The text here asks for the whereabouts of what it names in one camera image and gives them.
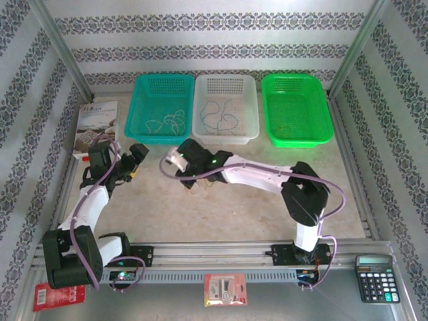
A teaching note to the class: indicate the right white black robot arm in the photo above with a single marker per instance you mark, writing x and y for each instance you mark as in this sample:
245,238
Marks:
254,175

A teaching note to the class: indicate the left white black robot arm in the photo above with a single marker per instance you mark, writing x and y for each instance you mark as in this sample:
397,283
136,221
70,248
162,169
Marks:
87,207

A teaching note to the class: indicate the red marker pen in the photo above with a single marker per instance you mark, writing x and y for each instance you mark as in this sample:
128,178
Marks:
83,158

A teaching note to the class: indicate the paperback book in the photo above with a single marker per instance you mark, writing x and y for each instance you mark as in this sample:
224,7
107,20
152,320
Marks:
97,117

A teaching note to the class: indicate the teal plastic basket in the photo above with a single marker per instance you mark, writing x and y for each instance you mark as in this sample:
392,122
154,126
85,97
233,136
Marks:
160,100

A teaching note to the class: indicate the white plastic basket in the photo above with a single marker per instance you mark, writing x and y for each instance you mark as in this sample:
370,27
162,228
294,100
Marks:
245,110

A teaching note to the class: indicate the small circuit board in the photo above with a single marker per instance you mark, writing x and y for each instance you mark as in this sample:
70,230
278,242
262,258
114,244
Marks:
122,276
306,275

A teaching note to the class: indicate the green plastic basket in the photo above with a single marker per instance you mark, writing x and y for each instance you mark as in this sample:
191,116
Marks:
294,107

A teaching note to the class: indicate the red usb drive blister pack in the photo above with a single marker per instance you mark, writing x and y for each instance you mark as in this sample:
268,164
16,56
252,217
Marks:
225,289

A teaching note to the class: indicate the red card package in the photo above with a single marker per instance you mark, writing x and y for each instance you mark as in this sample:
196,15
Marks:
60,297

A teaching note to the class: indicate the black desk calculator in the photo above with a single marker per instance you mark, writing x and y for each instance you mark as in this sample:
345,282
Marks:
378,284

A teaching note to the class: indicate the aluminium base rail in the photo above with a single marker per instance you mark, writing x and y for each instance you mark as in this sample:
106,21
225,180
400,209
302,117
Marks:
214,254

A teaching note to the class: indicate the aluminium frame post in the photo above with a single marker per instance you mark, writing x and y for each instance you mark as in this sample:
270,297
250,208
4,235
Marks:
65,50
357,50

